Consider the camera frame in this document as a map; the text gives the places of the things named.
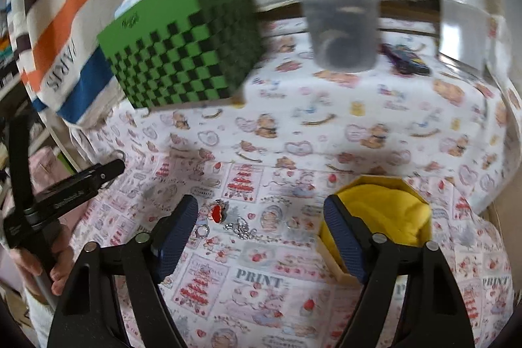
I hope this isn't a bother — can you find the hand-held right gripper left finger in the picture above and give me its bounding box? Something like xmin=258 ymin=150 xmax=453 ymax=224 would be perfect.
xmin=47 ymin=194 xmax=199 ymax=348

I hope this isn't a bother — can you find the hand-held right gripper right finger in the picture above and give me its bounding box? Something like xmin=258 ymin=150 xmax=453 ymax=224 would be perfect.
xmin=323 ymin=194 xmax=476 ymax=348

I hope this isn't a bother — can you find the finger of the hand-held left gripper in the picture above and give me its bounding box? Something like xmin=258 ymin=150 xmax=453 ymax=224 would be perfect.
xmin=37 ymin=159 xmax=126 ymax=224
xmin=9 ymin=117 xmax=35 ymax=216

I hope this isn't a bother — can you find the red heart pendant necklace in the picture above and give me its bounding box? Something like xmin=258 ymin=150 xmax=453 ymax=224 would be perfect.
xmin=211 ymin=200 xmax=253 ymax=239

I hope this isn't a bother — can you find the gold octagonal box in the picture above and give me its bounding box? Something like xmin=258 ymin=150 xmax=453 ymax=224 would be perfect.
xmin=318 ymin=174 xmax=433 ymax=285

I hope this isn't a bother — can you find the person's left hand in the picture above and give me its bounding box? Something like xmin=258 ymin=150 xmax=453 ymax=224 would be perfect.
xmin=18 ymin=223 xmax=75 ymax=295

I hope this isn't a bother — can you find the yellow cloth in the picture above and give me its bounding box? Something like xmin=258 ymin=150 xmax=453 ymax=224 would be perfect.
xmin=320 ymin=181 xmax=432 ymax=273

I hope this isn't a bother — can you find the strawberry print cloth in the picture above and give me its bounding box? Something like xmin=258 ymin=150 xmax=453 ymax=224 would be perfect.
xmin=37 ymin=152 xmax=518 ymax=348

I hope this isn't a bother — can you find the bear print cloth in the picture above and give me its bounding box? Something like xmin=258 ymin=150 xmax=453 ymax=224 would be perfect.
xmin=69 ymin=18 xmax=522 ymax=210

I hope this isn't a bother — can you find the striped blanket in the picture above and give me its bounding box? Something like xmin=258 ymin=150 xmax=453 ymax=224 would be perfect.
xmin=6 ymin=0 xmax=506 ymax=126

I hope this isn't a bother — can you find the green checkered tissue box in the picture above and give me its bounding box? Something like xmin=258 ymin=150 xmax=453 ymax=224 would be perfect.
xmin=97 ymin=0 xmax=262 ymax=112

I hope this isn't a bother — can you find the clear plastic container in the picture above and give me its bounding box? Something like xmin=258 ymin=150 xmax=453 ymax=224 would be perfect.
xmin=294 ymin=0 xmax=382 ymax=72

